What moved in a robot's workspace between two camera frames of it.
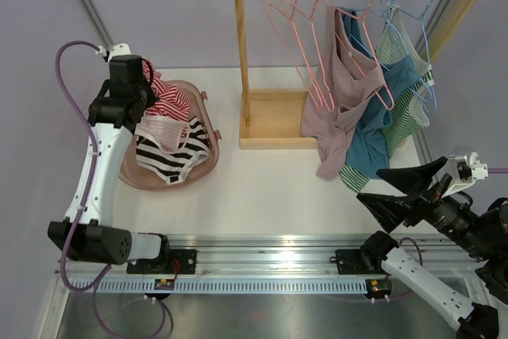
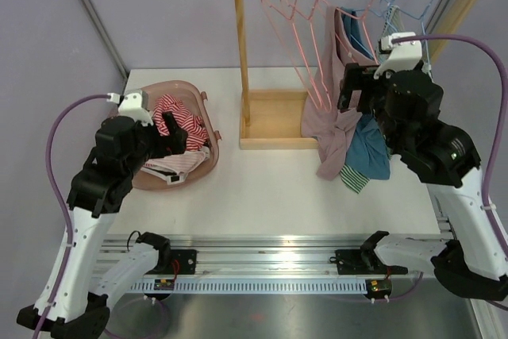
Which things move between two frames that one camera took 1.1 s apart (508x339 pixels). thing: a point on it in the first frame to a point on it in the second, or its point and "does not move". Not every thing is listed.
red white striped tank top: [171, 102] to [198, 137]
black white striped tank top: [173, 167] does not move
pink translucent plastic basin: [201, 109] does not move
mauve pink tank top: [346, 78] does not move
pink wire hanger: [284, 26] does not move
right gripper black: [390, 209] to [359, 78]
